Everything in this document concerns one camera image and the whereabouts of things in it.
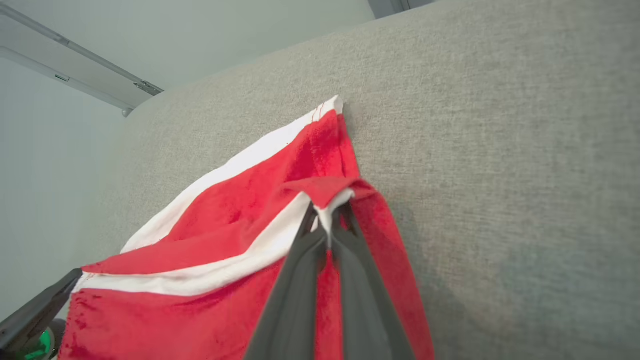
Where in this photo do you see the red shorts white striped hem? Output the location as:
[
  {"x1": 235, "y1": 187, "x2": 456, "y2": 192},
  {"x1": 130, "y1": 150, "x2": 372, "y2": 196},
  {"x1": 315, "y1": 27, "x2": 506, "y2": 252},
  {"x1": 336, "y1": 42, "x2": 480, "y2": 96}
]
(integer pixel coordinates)
[{"x1": 57, "y1": 95, "x2": 436, "y2": 360}]

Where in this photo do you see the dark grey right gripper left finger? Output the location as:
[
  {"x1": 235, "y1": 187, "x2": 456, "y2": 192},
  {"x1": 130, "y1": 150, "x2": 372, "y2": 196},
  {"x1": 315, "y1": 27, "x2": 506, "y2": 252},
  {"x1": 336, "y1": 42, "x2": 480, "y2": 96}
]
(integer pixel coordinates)
[{"x1": 243, "y1": 202, "x2": 331, "y2": 360}]

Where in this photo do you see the grey fabric sofa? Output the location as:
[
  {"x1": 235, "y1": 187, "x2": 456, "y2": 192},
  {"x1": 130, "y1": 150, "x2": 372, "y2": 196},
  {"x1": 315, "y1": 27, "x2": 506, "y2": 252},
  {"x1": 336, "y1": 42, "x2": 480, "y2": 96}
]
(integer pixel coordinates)
[{"x1": 65, "y1": 0, "x2": 640, "y2": 360}]

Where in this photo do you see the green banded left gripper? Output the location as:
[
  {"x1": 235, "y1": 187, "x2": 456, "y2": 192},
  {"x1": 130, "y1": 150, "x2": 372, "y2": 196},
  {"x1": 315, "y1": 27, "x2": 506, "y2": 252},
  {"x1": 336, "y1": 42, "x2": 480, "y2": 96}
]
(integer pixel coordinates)
[{"x1": 0, "y1": 268, "x2": 84, "y2": 360}]

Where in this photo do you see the grey slanted metal frame bar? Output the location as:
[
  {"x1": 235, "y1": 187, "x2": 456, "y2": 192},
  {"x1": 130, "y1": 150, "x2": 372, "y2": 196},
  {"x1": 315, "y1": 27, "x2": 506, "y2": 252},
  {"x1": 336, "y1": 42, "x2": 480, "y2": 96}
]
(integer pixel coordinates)
[{"x1": 367, "y1": 0, "x2": 437, "y2": 20}]

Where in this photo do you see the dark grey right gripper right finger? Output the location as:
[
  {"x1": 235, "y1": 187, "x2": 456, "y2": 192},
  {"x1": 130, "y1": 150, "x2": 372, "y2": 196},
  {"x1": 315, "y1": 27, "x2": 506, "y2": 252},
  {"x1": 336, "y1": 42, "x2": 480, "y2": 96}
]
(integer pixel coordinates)
[{"x1": 330, "y1": 202, "x2": 416, "y2": 360}]

